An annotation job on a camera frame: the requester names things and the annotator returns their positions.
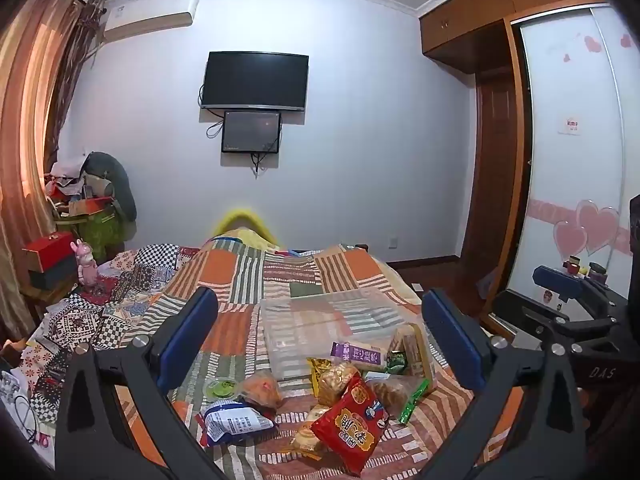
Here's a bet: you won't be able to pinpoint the blue white snack packet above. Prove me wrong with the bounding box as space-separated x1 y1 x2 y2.
200 400 277 448

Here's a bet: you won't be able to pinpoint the green jelly cup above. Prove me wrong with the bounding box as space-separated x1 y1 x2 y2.
203 376 240 402

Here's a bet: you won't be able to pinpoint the white heart-print wardrobe door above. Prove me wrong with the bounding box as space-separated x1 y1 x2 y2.
505 5 640 321

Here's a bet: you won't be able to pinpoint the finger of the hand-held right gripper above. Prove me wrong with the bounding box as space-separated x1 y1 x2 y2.
489 290 621 361
531 265 626 313

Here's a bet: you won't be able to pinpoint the orange flat box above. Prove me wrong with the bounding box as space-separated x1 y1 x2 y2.
67 196 113 216

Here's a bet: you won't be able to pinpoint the wooden nightstand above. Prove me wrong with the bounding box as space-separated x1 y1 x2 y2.
22 280 81 321

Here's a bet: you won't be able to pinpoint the small black wall monitor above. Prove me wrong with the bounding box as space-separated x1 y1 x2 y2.
221 111 282 154

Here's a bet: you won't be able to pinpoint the checkered floral patchwork quilt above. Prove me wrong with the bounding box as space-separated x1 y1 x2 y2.
0 242 201 441

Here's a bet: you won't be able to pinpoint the clear sliced bread packet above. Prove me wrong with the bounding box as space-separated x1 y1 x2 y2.
387 322 437 406

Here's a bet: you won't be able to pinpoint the white air conditioner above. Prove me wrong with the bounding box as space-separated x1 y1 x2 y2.
102 0 198 41

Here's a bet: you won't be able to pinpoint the dark box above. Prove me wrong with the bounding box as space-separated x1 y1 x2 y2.
27 267 78 291

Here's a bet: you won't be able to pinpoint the clear plastic storage container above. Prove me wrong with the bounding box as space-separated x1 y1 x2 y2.
259 287 431 383

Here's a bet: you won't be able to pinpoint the thin black cable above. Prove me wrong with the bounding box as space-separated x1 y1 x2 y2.
7 395 46 446

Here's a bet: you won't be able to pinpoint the orange sheer curtain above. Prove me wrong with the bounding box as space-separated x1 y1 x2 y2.
0 0 76 341

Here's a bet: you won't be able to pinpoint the yellow plush pillow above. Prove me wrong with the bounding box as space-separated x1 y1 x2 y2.
210 205 281 251

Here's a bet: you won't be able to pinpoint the brown wooden door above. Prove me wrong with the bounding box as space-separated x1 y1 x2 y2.
460 75 521 281

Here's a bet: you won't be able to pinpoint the orange label rice cracker packet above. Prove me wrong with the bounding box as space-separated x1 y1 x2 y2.
290 405 336 461

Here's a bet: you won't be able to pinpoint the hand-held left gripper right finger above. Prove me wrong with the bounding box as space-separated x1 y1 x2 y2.
419 287 587 480

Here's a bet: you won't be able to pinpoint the small green snack packet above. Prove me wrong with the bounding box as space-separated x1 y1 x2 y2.
385 350 413 376

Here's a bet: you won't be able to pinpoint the pink rabbit toy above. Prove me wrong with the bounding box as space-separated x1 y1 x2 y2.
70 239 98 288

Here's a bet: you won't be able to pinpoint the red snack packet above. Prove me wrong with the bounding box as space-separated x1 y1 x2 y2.
311 375 391 477

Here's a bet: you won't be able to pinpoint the black wall television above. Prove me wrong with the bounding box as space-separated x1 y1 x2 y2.
201 51 308 112

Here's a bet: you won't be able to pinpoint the caramel puffed rice snack packet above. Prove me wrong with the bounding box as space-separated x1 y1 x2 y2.
307 357 363 408

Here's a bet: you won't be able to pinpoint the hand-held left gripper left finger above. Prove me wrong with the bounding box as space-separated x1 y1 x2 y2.
55 286 221 480

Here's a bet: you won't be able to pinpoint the grey bag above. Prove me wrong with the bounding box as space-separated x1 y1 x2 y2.
80 151 138 221

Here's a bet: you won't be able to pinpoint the purple white snack stick packet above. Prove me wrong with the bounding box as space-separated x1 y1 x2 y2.
330 341 387 368

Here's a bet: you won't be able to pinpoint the brown patterned curtain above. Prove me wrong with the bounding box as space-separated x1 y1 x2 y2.
47 2 106 171

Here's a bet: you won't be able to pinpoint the red box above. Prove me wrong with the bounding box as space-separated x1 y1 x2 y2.
22 232 76 271

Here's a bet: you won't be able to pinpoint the brown twists packet green edge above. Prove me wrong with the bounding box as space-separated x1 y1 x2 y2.
367 377 431 423

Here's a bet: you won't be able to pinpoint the wooden overhead cabinet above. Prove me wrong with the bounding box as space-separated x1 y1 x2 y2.
419 0 621 56

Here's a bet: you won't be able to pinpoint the white crumpled clothes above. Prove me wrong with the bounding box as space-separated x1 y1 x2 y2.
47 157 88 186

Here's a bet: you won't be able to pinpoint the striped patchwork quilt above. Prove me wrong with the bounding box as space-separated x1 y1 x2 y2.
100 237 501 480

